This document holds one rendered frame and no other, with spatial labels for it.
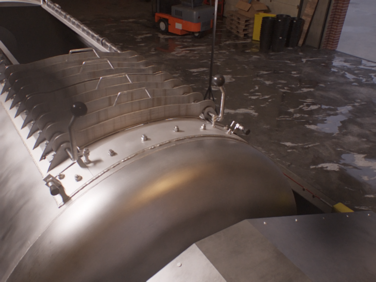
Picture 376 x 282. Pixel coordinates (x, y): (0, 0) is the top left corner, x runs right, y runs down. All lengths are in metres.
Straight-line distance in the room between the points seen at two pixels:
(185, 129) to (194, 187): 0.24
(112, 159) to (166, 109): 0.31
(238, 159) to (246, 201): 0.14
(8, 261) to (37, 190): 0.20
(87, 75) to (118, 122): 0.43
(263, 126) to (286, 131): 0.43
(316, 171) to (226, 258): 5.24
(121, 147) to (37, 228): 0.32
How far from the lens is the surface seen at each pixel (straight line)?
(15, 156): 1.48
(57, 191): 1.14
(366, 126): 7.97
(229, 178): 1.20
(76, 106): 1.09
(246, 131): 1.41
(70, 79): 1.64
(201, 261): 1.01
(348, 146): 7.10
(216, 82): 1.30
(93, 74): 1.67
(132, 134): 1.24
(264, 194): 1.34
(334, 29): 12.42
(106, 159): 1.17
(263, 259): 1.03
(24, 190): 1.32
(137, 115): 1.30
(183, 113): 1.40
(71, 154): 1.20
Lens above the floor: 3.30
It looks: 30 degrees down
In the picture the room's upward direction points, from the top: 3 degrees clockwise
